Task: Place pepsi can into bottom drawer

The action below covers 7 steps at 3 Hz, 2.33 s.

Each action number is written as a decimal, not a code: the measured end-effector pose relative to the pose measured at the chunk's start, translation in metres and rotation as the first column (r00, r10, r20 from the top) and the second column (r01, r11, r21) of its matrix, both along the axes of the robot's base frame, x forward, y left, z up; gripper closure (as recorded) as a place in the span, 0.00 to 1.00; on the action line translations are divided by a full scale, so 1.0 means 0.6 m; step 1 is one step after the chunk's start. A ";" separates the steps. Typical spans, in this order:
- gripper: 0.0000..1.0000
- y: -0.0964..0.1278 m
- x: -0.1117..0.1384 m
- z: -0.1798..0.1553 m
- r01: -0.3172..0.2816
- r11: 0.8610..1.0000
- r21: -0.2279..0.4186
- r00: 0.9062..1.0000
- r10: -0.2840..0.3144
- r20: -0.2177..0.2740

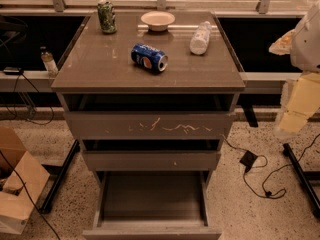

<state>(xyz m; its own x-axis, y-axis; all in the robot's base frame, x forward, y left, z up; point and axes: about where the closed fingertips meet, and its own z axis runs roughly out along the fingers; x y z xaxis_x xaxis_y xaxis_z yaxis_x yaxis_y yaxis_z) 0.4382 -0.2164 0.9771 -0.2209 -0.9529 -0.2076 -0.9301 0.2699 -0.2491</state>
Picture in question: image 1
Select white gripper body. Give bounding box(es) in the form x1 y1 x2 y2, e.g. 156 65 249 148
290 1 320 73

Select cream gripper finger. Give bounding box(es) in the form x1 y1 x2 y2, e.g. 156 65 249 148
269 29 295 56
274 72 320 139

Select blue pepsi can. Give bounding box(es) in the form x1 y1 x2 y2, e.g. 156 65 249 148
131 43 168 72

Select grey drawer cabinet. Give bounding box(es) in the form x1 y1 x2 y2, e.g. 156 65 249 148
50 10 247 240

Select green soda can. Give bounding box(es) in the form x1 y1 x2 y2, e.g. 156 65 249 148
97 0 117 34

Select top drawer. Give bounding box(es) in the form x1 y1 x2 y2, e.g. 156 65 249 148
65 112 234 140

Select middle drawer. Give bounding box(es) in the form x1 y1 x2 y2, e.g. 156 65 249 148
82 151 221 171

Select open bottom drawer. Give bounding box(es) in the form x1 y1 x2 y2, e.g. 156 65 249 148
83 171 221 240

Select black power adapter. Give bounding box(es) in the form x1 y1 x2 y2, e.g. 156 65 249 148
240 150 258 172

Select clear plastic water bottle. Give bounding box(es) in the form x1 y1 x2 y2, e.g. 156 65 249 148
189 21 212 55

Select black floor stand leg right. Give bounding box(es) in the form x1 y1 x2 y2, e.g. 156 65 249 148
283 143 320 219

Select black floor stand leg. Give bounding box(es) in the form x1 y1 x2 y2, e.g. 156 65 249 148
283 143 320 219
40 140 80 214

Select white bowl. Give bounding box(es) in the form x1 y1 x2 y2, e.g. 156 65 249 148
141 11 175 32

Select small bottle on ledge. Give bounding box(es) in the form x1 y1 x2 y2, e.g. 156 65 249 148
40 46 59 78

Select black device on ledge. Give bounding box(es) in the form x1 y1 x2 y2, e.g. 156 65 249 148
3 67 24 75

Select black floor stand leg left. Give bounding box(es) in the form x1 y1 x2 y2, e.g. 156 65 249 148
40 140 80 214

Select cardboard box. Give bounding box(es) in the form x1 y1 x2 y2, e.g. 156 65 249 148
0 127 49 234

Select black adapter cable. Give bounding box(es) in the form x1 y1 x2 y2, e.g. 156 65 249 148
221 133 320 200

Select black cable left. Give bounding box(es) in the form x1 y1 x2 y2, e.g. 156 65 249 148
0 70 63 240

